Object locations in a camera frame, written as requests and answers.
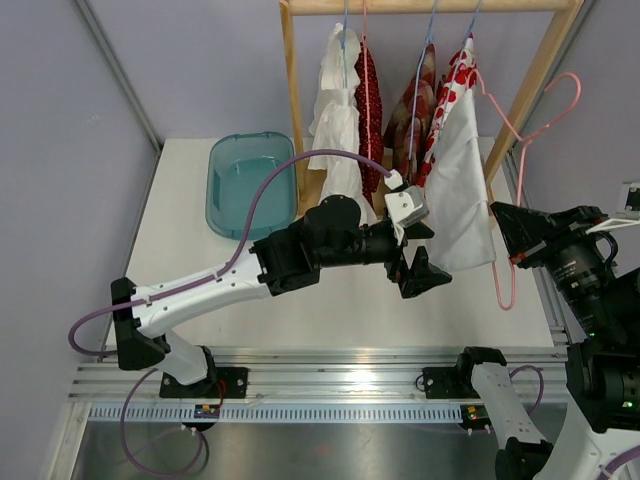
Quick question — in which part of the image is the aluminium mounting rail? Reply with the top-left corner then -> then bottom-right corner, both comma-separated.
67,345 -> 571,404

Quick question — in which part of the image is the teal plastic basin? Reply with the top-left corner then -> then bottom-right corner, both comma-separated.
205,132 -> 298,240

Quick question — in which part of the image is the plain white skirt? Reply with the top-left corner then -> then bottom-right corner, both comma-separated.
425,88 -> 496,272

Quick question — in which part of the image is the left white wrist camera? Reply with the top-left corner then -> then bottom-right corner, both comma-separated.
384,169 -> 429,245

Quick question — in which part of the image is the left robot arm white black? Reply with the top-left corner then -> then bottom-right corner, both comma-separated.
111,195 -> 452,397

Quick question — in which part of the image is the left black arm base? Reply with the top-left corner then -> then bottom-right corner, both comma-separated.
159,367 -> 249,400

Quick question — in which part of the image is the wooden clothes rack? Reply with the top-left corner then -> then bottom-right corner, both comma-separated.
279,0 -> 583,186

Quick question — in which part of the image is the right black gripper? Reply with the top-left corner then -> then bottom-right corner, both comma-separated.
494,200 -> 623,338

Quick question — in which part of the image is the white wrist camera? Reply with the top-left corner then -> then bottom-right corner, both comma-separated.
586,180 -> 639,234
384,169 -> 429,245

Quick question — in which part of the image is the light blue hanger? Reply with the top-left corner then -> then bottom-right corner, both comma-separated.
407,0 -> 441,161
428,0 -> 484,163
340,0 -> 349,89

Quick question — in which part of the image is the white red poppy skirt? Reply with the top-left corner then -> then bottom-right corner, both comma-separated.
416,33 -> 477,188

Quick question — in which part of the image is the dark red dotted garment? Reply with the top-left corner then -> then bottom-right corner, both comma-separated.
352,33 -> 385,203

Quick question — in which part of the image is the white ruffled garment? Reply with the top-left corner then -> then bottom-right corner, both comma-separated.
308,23 -> 376,225

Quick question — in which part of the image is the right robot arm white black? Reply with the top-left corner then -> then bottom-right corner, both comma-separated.
453,202 -> 639,479

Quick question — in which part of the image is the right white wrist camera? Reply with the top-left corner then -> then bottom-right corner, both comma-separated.
586,180 -> 639,234

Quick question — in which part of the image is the pink hanger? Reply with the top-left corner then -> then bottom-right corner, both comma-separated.
477,67 -> 583,312
361,0 -> 372,160

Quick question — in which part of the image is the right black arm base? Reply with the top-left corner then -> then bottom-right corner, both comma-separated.
422,367 -> 480,400

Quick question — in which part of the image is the red plaid garment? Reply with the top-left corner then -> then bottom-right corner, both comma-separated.
383,43 -> 436,184

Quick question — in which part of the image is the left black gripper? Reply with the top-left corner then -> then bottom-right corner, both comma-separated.
317,220 -> 452,295

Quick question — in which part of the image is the white slotted cable duct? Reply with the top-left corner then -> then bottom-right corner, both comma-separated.
89,402 -> 462,424

